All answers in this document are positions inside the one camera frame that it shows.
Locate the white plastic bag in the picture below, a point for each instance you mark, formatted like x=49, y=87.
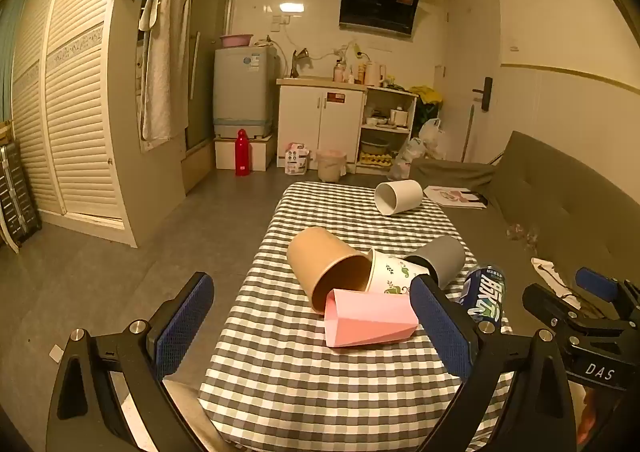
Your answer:
x=431, y=135

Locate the grey washing machine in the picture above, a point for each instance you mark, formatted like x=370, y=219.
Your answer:
x=242, y=92

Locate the pink thermos jug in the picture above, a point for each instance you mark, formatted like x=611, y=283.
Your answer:
x=372, y=74

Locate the pink basin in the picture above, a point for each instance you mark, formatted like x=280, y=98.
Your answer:
x=236, y=41

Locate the white door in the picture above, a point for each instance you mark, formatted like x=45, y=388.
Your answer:
x=465, y=57

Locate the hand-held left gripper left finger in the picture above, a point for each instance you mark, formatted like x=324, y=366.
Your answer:
x=182, y=322

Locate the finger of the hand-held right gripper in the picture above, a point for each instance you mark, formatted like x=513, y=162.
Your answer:
x=595, y=282
x=547, y=304

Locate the pink trash bin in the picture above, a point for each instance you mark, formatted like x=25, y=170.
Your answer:
x=330, y=165

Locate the white louvered wardrobe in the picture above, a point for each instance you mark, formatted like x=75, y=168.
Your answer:
x=75, y=107

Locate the pink angular cup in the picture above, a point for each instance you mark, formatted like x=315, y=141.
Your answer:
x=370, y=319

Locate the white open shelf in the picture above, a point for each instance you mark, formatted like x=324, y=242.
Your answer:
x=412, y=132

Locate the grey cup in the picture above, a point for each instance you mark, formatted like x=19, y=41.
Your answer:
x=442, y=254

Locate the egg tray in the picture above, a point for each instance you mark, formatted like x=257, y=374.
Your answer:
x=376, y=160

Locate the white sink cabinet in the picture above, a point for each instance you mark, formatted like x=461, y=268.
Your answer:
x=320, y=122

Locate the metal faucet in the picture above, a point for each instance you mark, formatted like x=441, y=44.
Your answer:
x=299, y=60

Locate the black range hood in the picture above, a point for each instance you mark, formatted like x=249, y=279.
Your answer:
x=377, y=5

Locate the grey sofa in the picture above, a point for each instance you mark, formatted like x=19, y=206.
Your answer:
x=550, y=192

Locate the red bottle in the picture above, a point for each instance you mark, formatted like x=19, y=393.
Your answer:
x=242, y=155

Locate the white hanging towel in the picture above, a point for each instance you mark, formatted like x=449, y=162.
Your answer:
x=160, y=72

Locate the magazine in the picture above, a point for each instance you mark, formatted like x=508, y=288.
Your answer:
x=452, y=197

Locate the grey checkered tablecloth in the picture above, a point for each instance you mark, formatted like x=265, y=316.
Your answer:
x=280, y=357

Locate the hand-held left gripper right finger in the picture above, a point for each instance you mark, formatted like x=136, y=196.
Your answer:
x=440, y=324

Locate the crumpled clear wrapper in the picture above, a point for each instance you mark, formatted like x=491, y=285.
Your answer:
x=522, y=234

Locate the white pot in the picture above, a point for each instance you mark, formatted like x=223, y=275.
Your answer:
x=398, y=117

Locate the blue drink can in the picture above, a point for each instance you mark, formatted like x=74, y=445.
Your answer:
x=482, y=292

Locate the white floral paper cup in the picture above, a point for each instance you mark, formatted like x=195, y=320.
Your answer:
x=390, y=272

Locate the broom stick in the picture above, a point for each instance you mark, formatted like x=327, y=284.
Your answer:
x=467, y=132

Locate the white platform box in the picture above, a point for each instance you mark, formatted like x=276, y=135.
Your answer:
x=262, y=152

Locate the white printed package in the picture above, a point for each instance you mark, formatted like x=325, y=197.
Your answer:
x=297, y=160

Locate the clear plastic bag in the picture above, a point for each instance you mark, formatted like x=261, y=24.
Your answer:
x=405, y=160

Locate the brown paper cup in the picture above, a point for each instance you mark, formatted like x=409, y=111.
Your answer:
x=315, y=252

